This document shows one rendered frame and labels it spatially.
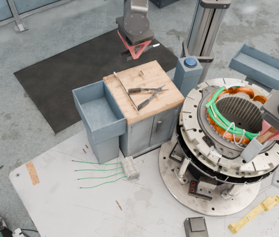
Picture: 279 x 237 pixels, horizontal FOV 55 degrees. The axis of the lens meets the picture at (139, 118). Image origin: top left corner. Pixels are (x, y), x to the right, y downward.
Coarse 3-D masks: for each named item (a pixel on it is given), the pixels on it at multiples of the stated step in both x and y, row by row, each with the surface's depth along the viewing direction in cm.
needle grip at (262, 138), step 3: (270, 129) 59; (273, 129) 59; (267, 132) 59; (270, 132) 59; (273, 132) 59; (261, 135) 62; (264, 135) 60; (267, 135) 60; (270, 135) 59; (258, 138) 63; (261, 138) 62; (264, 138) 61; (267, 138) 61; (258, 141) 63; (261, 141) 62; (264, 141) 62
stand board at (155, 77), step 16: (144, 64) 92; (112, 80) 87; (128, 80) 87; (144, 80) 87; (160, 80) 88; (144, 96) 84; (160, 96) 84; (176, 96) 84; (128, 112) 80; (144, 112) 80
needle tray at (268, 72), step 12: (240, 48) 99; (252, 48) 100; (240, 60) 101; (252, 60) 102; (264, 60) 100; (276, 60) 98; (240, 72) 98; (252, 72) 95; (264, 72) 98; (276, 72) 99; (264, 84) 95; (276, 84) 92
